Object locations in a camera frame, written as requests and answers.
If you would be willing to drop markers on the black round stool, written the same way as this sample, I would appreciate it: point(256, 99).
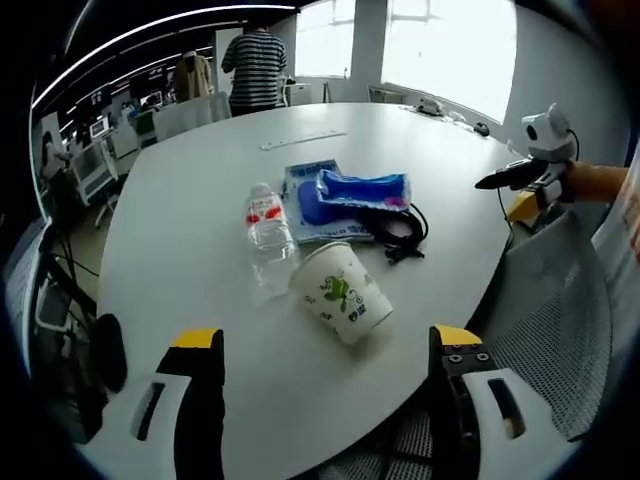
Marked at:
point(111, 352)

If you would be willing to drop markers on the white drawer cabinet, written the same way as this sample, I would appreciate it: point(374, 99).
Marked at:
point(299, 92)

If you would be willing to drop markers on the beige coat on stand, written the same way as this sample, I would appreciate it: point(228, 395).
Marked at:
point(192, 77)

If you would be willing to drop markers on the blue item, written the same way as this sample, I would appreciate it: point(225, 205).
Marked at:
point(365, 192)

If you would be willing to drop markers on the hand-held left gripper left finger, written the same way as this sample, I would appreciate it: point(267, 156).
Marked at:
point(172, 400)

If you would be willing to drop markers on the black computer mouse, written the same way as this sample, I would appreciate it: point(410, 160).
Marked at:
point(482, 128)

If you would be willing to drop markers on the clear water bottle red label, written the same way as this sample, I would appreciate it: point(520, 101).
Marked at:
point(267, 235)

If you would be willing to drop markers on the white flat strip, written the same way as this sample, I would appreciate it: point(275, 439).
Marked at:
point(300, 140)

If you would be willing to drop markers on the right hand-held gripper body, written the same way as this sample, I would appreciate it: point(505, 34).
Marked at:
point(545, 137)

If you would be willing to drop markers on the white paper cup green print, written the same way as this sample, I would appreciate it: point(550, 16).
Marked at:
point(345, 295)

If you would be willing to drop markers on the grey mesh office chair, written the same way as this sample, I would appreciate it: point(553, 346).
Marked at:
point(550, 310)

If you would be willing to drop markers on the blue and white packet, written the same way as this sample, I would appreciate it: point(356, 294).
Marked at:
point(312, 232)

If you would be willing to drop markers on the person's white printed shirt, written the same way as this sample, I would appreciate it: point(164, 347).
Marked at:
point(622, 235)

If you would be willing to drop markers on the small white device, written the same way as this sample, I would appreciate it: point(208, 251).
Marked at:
point(429, 106)

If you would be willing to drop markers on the green chair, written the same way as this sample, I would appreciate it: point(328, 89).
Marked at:
point(145, 127)

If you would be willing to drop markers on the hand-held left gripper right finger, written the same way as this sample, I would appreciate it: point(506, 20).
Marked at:
point(480, 400)

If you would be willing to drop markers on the white round table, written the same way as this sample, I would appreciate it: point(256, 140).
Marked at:
point(200, 210)

